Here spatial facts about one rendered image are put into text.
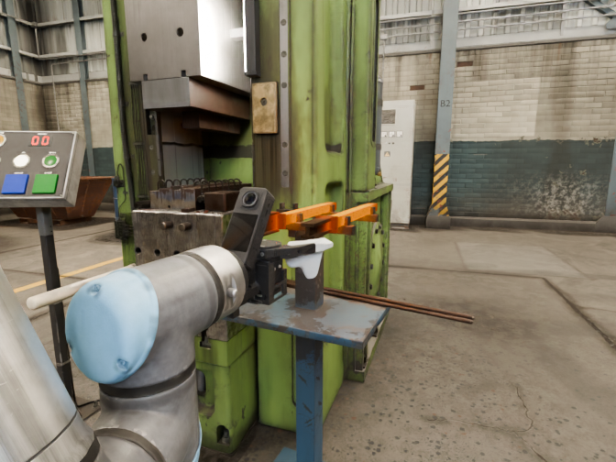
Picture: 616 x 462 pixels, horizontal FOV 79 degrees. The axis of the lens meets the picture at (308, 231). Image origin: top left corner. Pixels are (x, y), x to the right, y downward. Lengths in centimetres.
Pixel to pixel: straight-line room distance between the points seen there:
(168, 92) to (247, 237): 102
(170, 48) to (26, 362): 126
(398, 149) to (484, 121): 156
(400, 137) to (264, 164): 514
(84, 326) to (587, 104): 736
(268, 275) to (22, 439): 32
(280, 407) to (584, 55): 689
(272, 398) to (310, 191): 86
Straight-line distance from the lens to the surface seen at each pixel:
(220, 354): 142
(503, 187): 715
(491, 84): 721
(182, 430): 42
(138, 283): 36
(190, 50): 141
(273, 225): 81
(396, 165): 640
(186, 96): 140
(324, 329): 91
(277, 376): 160
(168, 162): 168
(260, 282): 52
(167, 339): 37
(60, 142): 170
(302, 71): 137
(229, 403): 152
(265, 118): 137
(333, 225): 77
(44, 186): 162
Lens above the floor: 108
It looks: 10 degrees down
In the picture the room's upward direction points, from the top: straight up
